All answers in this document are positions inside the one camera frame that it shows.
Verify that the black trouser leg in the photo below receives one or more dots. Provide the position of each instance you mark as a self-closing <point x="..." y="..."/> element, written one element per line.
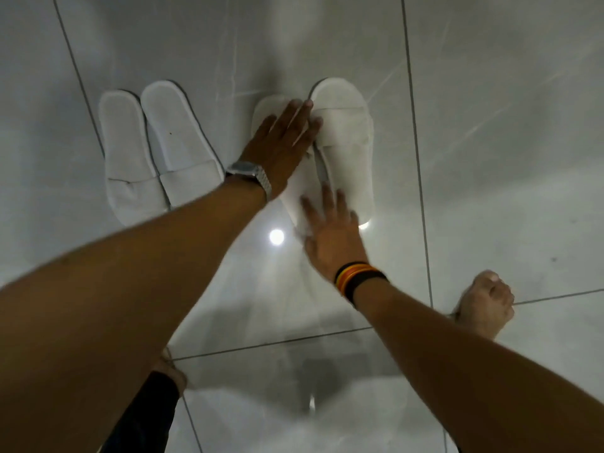
<point x="141" y="417"/>

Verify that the white closed-toe slipper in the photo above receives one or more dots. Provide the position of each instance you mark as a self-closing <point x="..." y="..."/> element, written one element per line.
<point x="127" y="160"/>
<point x="181" y="146"/>

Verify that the person's foot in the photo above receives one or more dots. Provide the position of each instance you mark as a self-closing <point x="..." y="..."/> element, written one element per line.
<point x="172" y="370"/>
<point x="486" y="304"/>

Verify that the person's right middle finger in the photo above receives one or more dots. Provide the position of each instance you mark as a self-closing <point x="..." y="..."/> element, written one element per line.
<point x="327" y="200"/>

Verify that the person's right thumb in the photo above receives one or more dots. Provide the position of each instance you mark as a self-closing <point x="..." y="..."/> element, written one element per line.
<point x="308" y="247"/>

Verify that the person's left forearm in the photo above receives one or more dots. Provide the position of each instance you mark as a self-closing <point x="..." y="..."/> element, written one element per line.
<point x="108" y="306"/>

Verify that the person's right foot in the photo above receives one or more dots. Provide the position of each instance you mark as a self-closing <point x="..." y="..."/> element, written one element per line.
<point x="486" y="304"/>

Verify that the person's right little finger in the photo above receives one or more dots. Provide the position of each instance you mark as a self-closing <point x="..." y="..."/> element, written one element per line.
<point x="355" y="221"/>

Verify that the person's right forearm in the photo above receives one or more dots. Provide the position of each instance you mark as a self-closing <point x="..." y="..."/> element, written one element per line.
<point x="472" y="372"/>

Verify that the silver metal wristwatch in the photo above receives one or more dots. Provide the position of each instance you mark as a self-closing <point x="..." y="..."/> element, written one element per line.
<point x="252" y="173"/>

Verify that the person's left hand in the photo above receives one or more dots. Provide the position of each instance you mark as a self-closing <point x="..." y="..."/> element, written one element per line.
<point x="276" y="153"/>

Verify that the person's right hand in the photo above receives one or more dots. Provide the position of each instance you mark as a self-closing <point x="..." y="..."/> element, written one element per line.
<point x="332" y="240"/>

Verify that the white open-toe slipper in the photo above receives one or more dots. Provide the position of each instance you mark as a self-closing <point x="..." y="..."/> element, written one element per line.
<point x="347" y="150"/>
<point x="302" y="183"/>

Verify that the person's left middle finger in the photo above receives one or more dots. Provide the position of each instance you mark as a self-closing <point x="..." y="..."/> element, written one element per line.
<point x="302" y="116"/>

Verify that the black wristband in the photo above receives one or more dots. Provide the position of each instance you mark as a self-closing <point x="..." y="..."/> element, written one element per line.
<point x="363" y="282"/>

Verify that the person's left foot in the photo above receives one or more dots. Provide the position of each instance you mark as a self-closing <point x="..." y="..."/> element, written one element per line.
<point x="172" y="370"/>

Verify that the person's left little finger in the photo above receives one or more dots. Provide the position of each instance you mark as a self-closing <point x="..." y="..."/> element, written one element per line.
<point x="265" y="127"/>

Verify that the striped orange yellow wristband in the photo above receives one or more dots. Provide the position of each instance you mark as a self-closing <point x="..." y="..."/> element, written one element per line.
<point x="353" y="273"/>

